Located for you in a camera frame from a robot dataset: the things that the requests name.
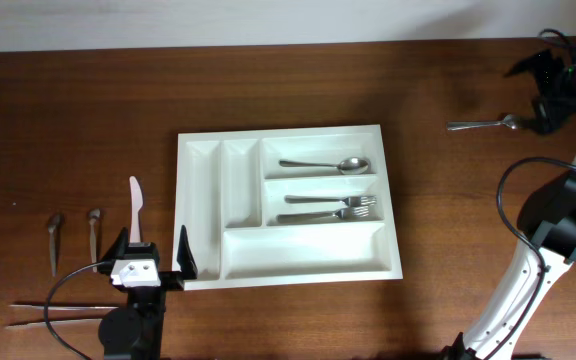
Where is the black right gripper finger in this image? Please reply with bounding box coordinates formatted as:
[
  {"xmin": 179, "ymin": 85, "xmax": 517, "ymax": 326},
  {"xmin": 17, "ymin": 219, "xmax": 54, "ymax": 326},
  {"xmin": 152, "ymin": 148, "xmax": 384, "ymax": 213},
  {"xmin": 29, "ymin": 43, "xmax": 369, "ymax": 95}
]
[
  {"xmin": 528, "ymin": 97, "xmax": 576, "ymax": 135},
  {"xmin": 504, "ymin": 49, "xmax": 564, "ymax": 80}
]

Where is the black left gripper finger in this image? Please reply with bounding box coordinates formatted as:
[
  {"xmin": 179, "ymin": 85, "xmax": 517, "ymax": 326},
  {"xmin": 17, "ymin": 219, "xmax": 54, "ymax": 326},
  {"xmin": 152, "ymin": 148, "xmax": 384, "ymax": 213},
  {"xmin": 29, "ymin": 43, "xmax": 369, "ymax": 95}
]
[
  {"xmin": 98, "ymin": 227, "xmax": 129, "ymax": 274},
  {"xmin": 176, "ymin": 225, "xmax": 198, "ymax": 279}
]

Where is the metal spoon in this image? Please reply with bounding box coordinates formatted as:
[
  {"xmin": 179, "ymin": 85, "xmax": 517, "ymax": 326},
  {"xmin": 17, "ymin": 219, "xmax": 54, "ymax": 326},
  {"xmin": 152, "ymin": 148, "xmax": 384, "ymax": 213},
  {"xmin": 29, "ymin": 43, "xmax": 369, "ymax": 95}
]
[
  {"xmin": 278, "ymin": 157, "xmax": 370, "ymax": 175},
  {"xmin": 446, "ymin": 114, "xmax": 523, "ymax": 131}
]

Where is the metal fork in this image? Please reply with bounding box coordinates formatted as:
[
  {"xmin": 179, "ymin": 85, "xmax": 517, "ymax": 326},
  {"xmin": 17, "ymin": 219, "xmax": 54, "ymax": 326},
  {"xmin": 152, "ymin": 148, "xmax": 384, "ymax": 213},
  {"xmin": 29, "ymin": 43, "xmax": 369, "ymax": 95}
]
[
  {"xmin": 276, "ymin": 206, "xmax": 371, "ymax": 224},
  {"xmin": 284, "ymin": 195, "xmax": 377, "ymax": 207}
]

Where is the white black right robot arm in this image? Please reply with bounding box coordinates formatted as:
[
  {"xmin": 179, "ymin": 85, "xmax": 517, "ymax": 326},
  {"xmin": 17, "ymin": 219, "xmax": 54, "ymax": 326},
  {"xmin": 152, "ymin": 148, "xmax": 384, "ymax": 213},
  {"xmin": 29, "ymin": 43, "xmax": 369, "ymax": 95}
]
[{"xmin": 439, "ymin": 28, "xmax": 576, "ymax": 360}]

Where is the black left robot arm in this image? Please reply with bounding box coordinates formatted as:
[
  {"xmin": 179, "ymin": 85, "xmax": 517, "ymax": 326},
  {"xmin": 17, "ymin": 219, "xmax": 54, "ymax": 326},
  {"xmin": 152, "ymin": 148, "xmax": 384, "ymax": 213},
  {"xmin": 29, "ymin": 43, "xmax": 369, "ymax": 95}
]
[{"xmin": 98, "ymin": 227, "xmax": 198, "ymax": 360}]

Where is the small metal teaspoon right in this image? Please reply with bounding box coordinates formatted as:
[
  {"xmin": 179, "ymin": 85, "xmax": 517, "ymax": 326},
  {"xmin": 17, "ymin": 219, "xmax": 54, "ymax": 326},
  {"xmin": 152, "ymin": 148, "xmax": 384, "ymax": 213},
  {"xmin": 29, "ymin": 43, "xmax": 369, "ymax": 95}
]
[{"xmin": 88, "ymin": 208, "xmax": 101, "ymax": 263}]

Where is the small metal teaspoon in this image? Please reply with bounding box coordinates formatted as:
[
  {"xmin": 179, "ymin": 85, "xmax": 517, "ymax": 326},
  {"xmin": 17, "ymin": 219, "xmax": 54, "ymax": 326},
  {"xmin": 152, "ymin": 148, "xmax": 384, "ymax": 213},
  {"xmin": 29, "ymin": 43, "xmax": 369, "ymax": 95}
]
[
  {"xmin": 47, "ymin": 213, "xmax": 63, "ymax": 277},
  {"xmin": 88, "ymin": 208, "xmax": 101, "ymax": 263}
]

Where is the pink plastic knife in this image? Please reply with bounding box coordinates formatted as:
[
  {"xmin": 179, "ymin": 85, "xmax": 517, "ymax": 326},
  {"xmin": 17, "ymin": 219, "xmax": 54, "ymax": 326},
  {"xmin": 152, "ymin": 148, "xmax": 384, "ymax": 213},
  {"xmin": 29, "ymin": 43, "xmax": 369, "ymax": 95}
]
[{"xmin": 129, "ymin": 176, "xmax": 143, "ymax": 243}]

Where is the small metal teaspoon left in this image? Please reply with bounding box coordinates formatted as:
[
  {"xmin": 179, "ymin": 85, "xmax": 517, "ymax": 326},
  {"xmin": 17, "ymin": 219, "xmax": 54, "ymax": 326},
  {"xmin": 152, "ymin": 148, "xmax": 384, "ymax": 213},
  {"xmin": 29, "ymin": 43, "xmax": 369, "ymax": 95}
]
[{"xmin": 47, "ymin": 213, "xmax": 63, "ymax": 277}]

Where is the upper metal chopstick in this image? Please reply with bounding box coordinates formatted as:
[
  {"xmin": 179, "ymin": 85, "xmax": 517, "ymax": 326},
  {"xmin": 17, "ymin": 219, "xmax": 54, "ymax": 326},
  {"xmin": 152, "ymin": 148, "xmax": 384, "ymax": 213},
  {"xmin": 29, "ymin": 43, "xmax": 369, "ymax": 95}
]
[{"xmin": 9, "ymin": 304, "xmax": 117, "ymax": 311}]

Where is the white cutlery tray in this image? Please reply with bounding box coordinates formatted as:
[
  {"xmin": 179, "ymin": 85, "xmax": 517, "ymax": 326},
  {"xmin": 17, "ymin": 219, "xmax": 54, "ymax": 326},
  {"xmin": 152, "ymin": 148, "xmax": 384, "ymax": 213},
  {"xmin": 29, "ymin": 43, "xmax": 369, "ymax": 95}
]
[{"xmin": 174, "ymin": 125, "xmax": 403, "ymax": 290}]

